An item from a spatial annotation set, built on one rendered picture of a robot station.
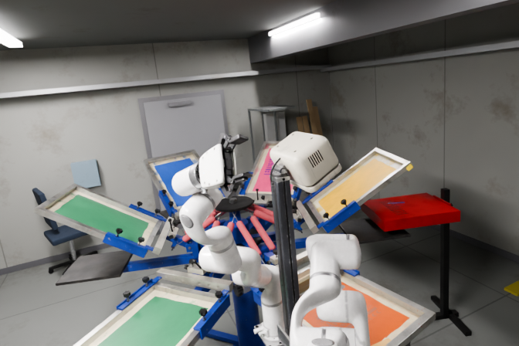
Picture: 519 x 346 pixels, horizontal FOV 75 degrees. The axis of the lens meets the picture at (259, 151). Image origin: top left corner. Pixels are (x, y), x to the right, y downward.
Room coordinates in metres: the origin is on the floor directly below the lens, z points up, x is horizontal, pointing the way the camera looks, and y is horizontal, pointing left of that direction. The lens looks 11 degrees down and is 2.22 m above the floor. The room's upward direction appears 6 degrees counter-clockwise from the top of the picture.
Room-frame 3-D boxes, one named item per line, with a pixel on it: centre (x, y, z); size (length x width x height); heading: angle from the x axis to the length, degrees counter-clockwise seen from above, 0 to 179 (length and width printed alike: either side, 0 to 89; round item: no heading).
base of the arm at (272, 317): (1.31, 0.03, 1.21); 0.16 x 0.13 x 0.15; 113
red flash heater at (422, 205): (2.65, -1.17, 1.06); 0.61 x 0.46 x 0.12; 94
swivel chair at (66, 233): (4.32, 2.69, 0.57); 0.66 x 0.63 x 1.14; 112
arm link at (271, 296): (1.32, 0.02, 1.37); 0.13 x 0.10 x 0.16; 66
